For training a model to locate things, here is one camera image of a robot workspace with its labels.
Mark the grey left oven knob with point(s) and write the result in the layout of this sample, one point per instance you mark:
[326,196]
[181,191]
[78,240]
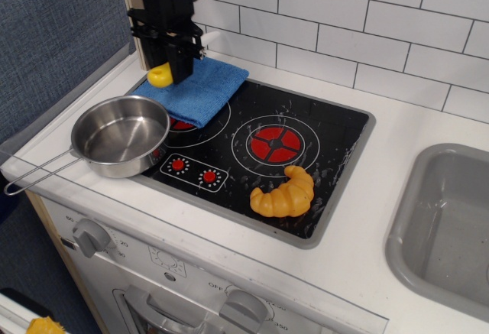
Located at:
[90,237]

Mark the yellow handled white toy knife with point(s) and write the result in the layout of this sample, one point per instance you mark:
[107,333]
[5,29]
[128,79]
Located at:
[160,76]

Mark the blue folded towel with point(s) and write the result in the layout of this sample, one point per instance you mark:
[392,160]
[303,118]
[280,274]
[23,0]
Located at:
[198,98]

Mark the grey toy sink basin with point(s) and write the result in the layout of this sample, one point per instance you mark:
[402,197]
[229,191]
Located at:
[438,243]

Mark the silver oven door handle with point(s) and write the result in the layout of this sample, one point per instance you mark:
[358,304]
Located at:
[166,313]

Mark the small steel saucepan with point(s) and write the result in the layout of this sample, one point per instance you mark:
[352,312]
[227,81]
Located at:
[117,138]

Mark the grey right oven knob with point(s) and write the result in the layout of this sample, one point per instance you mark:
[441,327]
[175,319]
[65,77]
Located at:
[244,311]

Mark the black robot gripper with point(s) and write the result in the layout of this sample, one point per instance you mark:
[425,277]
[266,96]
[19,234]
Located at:
[167,33]

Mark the plastic toy croissant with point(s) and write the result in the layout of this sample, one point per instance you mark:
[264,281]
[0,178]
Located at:
[290,199]

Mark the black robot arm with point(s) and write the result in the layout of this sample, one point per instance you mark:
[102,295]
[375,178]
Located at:
[168,35]

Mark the black toy stovetop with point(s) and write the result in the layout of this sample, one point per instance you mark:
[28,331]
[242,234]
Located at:
[259,132]

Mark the grey oven knob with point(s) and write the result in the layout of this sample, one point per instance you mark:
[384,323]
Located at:
[90,237]
[244,311]

